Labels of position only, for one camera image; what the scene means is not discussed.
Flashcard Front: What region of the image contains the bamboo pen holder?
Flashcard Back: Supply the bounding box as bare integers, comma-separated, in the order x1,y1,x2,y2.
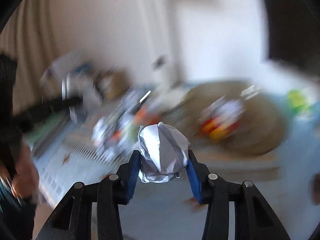
97,70,130,101

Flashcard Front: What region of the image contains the white desk lamp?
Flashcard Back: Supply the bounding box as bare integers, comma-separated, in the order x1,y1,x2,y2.
138,0,174,88

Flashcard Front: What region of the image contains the left hand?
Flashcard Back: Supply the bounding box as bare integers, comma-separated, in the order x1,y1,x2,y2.
1,142,39,199

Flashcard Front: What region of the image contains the patterned woven table mat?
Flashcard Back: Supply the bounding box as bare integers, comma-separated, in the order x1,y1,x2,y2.
32,84,281,240

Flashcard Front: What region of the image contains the paper pile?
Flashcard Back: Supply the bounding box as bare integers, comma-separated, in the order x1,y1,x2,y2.
91,87,152,162

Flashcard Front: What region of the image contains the white cat plush toy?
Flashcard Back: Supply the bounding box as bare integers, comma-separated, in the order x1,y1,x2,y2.
199,96,244,142

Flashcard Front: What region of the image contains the gold ribbed bowl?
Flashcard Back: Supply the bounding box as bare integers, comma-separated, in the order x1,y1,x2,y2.
172,81,287,157

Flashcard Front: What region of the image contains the white paper ball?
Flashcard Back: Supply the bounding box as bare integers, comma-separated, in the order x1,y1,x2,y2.
138,122,190,184

